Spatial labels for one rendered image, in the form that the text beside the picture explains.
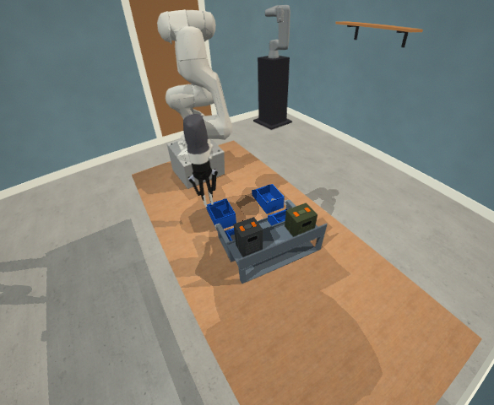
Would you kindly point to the blue open-front bin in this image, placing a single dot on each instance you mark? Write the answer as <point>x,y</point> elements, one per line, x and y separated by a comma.
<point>222,212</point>
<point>280,216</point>
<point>266,193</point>
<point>230,232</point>

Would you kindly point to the olive green tool case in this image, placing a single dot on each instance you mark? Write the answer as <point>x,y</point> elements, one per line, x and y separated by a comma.
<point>300,219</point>

